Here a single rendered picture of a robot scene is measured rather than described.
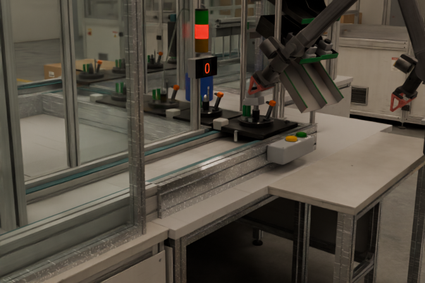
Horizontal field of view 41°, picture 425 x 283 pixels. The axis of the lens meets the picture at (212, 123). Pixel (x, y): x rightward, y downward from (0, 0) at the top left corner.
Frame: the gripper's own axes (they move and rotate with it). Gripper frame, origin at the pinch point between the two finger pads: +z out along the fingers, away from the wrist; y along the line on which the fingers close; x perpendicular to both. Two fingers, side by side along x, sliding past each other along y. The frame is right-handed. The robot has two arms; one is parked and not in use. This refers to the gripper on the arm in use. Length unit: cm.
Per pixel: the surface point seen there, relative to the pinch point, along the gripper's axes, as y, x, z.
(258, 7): -85, -61, 19
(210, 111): 1.6, -7.2, 21.4
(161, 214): 72, 30, 4
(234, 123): 5.0, 4.9, 12.9
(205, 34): 19.9, -21.5, -11.0
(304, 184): 20.3, 42.6, -7.1
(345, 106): -178, -6, 62
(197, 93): 19.5, -9.1, 8.1
